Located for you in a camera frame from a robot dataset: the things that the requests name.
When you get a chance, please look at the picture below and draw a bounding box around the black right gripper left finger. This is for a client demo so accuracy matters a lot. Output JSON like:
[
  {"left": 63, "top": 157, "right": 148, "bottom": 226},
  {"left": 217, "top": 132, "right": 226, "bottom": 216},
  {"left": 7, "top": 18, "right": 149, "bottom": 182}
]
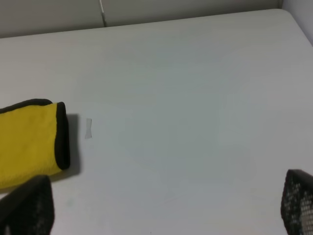
[{"left": 0, "top": 175, "right": 54, "bottom": 235}]

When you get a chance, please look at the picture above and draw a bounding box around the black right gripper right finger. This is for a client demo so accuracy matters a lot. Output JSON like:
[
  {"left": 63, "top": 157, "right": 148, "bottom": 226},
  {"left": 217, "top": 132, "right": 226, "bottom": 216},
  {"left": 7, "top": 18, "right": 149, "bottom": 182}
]
[{"left": 281, "top": 169, "right": 313, "bottom": 235}]

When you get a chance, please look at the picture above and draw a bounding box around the yellow towel with black trim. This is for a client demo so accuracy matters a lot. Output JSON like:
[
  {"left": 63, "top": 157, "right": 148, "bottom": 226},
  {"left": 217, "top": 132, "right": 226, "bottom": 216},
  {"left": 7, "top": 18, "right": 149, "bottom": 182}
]
[{"left": 0, "top": 99, "right": 70, "bottom": 189}]

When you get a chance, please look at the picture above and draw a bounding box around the clear tape strip on table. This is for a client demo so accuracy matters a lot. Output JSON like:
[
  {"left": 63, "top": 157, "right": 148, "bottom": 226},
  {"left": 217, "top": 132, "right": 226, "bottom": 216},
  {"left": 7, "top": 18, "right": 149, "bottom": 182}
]
[{"left": 85, "top": 118, "right": 92, "bottom": 139}]

